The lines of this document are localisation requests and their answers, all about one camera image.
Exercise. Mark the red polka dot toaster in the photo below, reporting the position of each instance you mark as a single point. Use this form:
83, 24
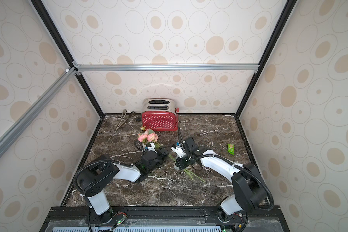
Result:
160, 114

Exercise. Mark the green snack packet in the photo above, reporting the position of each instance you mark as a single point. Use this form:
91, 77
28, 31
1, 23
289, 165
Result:
231, 149

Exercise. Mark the horizontal aluminium rail back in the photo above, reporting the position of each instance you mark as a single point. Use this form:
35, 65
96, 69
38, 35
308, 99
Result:
167, 67

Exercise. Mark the black vertical frame post right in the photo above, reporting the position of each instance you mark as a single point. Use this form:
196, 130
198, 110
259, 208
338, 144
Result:
282, 20

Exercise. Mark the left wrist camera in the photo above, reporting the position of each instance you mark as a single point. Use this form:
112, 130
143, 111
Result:
151, 147

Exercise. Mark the black vertical frame post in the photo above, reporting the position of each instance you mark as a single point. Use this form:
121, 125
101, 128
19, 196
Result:
59, 41
282, 20

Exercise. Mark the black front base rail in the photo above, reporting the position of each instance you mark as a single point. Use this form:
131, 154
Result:
163, 219

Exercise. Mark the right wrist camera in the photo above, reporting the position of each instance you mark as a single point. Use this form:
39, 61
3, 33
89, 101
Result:
179, 150

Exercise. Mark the aluminium rail left wall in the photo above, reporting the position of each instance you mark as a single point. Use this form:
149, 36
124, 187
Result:
28, 117

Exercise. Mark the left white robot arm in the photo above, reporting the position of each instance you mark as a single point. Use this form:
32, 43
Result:
91, 179

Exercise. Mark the black vertical frame post left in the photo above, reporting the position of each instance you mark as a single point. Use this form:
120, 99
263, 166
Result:
59, 41

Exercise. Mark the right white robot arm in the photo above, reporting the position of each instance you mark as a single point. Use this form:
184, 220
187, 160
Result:
250, 190

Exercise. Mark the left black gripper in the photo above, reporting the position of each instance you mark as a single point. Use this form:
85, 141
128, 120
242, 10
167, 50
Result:
163, 153

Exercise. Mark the pink artificial flower bouquet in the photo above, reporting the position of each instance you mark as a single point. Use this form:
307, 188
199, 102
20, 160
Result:
149, 137

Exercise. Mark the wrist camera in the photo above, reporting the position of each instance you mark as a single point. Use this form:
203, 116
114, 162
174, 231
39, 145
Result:
151, 147
179, 150

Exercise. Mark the metal kitchen tongs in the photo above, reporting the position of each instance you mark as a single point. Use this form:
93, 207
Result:
126, 116

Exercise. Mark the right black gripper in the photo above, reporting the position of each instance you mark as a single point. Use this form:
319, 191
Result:
184, 162

